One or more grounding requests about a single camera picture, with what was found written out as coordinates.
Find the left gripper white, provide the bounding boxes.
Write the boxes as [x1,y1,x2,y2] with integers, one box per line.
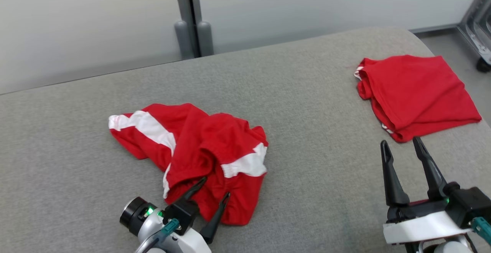
[153,177,231,253]

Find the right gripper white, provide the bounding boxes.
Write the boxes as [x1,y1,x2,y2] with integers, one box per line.
[380,137,474,245]

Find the red shorts with white stripes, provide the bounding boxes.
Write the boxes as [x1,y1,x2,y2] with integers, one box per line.
[109,103,269,226]

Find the red white basketball jersey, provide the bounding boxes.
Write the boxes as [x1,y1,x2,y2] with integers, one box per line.
[354,55,482,143]

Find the right cable with teal connector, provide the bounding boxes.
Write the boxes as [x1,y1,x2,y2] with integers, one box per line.
[472,218,491,245]

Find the grey partition post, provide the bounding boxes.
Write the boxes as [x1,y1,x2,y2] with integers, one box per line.
[173,0,214,60]

